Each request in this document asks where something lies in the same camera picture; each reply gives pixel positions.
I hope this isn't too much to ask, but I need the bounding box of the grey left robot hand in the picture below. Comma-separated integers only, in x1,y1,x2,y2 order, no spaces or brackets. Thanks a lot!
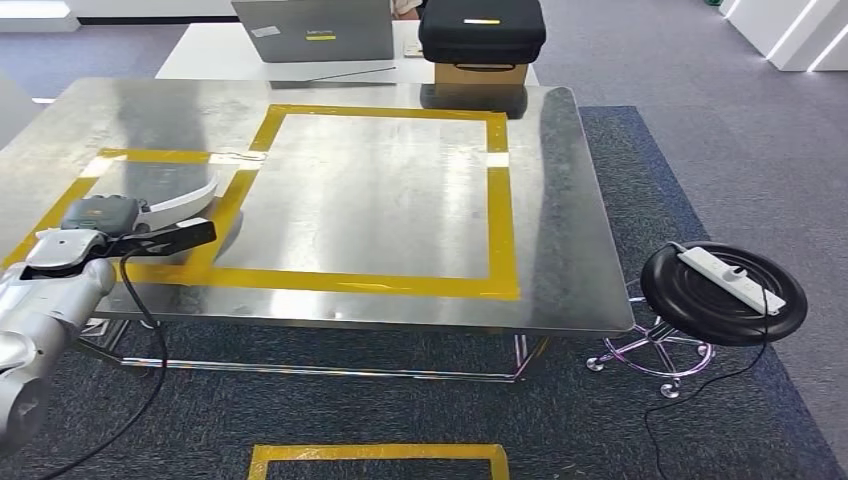
60,193,152,238

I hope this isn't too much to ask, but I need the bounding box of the white curved panel part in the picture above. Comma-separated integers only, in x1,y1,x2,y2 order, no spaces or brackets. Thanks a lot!
135,170,222,232

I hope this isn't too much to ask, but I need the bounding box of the steel workbench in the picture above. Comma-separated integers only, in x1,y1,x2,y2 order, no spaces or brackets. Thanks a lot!
0,77,636,384

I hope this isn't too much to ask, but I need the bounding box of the small yellow tape rectangle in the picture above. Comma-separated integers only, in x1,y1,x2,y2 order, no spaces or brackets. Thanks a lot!
0,146,215,270

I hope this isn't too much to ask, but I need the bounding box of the white desk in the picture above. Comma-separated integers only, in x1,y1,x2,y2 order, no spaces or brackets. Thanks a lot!
155,21,541,87

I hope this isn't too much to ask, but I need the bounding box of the grey laptop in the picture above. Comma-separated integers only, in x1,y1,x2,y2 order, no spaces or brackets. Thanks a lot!
231,0,396,64

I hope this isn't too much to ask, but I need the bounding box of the large yellow tape rectangle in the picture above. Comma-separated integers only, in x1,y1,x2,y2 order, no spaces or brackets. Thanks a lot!
122,103,522,302

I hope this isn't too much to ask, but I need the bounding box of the cardboard box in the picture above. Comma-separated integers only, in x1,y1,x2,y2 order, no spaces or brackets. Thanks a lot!
433,61,529,86

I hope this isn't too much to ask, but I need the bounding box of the black carrying case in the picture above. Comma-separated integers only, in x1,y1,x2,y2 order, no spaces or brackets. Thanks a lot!
418,0,548,66

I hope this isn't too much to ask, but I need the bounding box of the black round stool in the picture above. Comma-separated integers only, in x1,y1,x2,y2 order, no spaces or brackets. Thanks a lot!
586,241,810,400

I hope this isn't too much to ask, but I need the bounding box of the white power strip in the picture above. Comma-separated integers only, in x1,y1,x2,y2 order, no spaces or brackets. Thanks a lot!
676,246,788,316

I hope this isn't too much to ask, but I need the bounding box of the black camera cable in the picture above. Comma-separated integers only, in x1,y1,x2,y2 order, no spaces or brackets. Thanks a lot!
39,248,170,480

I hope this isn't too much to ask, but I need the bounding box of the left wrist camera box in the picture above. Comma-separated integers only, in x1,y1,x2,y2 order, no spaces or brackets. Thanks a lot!
99,218,218,260

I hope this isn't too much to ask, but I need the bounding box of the thin black floor cable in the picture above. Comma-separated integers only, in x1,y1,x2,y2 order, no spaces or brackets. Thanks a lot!
643,264,773,480

